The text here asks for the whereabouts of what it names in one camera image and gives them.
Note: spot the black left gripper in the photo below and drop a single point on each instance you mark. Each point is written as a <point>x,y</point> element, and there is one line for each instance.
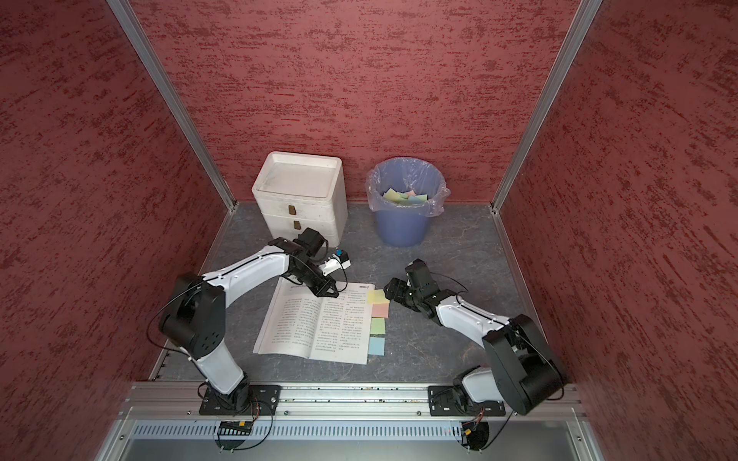
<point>320,288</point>

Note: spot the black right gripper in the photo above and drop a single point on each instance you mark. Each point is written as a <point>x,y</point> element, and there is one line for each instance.
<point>396,290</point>

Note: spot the yellow sticky note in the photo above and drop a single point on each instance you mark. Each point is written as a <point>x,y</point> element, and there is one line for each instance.
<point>377,297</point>

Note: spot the pink sticky note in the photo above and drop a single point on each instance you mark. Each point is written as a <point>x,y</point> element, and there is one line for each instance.
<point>380,311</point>

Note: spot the illustrated book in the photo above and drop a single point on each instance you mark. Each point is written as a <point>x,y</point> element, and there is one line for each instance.
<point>325,329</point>

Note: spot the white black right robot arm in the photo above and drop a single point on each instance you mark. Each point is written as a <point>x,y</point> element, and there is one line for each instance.
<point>522,370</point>

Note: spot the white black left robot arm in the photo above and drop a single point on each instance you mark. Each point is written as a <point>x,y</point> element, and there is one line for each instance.
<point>194,319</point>

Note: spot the green sticky note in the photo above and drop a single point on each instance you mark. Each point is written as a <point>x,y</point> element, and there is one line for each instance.
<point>378,326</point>

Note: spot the discarded sticky notes in bin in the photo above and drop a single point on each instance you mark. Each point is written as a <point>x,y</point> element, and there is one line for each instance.
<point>409,198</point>

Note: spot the white three-drawer storage box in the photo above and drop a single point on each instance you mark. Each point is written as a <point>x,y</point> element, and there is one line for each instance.
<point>298,191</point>

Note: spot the blue plastic trash bin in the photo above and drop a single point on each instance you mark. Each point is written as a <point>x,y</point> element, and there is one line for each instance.
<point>402,229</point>

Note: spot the clear plastic bin liner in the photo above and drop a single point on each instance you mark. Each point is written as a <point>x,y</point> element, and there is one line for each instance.
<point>402,175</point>

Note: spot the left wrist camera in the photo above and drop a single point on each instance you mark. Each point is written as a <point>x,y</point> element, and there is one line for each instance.
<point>337,261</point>

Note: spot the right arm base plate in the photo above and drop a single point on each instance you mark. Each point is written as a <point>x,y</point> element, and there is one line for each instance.
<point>448,401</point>

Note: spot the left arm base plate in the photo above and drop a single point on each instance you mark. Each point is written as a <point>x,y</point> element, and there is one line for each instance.
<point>246,400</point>

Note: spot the aluminium front rail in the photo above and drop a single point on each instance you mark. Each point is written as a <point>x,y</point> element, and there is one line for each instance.
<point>295,401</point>

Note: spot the left aluminium corner post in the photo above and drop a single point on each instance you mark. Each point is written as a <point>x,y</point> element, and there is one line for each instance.
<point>131,27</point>

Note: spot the aluminium corner post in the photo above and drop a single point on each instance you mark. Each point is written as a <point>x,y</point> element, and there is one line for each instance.
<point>131,27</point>
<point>581,23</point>

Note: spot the right aluminium corner post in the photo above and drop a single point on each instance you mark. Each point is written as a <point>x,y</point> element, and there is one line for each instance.
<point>581,23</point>

